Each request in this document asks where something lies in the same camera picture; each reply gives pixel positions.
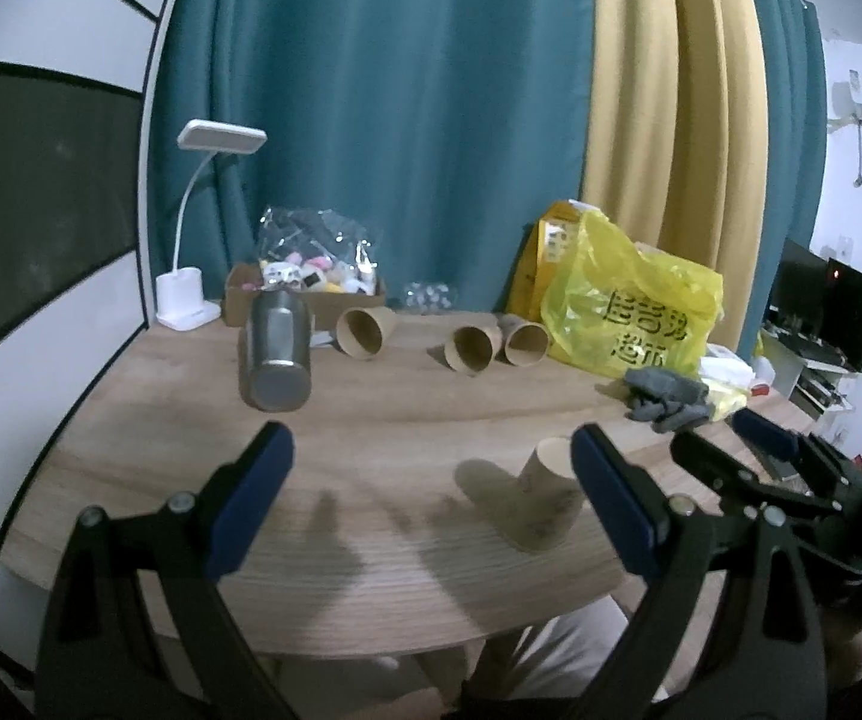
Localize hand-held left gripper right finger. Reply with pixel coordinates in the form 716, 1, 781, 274
570, 423, 827, 720

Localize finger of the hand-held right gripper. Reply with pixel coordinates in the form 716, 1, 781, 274
669, 430, 846, 524
732, 408, 862, 492

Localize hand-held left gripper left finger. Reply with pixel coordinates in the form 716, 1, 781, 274
33, 421, 297, 720

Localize brown paper cup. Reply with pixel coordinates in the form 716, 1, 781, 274
497, 315, 552, 367
443, 324, 504, 376
501, 436, 582, 552
335, 306, 400, 361

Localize stainless steel cup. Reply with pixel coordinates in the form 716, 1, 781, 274
239, 289, 316, 413

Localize yellow cloth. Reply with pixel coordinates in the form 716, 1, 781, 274
707, 379, 751, 422

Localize white side shelf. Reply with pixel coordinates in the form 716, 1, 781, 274
759, 326, 861, 422

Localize grey knit gloves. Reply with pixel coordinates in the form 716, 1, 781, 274
621, 366, 711, 434

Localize black monitor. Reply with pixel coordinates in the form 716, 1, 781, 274
765, 238, 862, 374

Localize person's light trousers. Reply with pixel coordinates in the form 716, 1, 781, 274
468, 600, 675, 720

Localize yellow plastic bag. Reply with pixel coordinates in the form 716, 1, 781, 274
540, 208, 725, 382

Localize cardboard box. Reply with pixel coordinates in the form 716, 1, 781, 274
222, 264, 388, 332

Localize white desk lamp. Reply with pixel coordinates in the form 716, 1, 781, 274
155, 118, 268, 332

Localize orange paper package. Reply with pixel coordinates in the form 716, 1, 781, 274
506, 199, 606, 325

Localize clear bag of small toys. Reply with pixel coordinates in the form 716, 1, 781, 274
254, 204, 381, 295

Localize clear plastic packet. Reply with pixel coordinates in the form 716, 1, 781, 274
401, 281, 453, 313

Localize teal curtain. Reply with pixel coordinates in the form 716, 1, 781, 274
744, 0, 831, 361
147, 0, 598, 331

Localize yellow curtain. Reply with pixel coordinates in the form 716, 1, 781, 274
579, 0, 771, 355

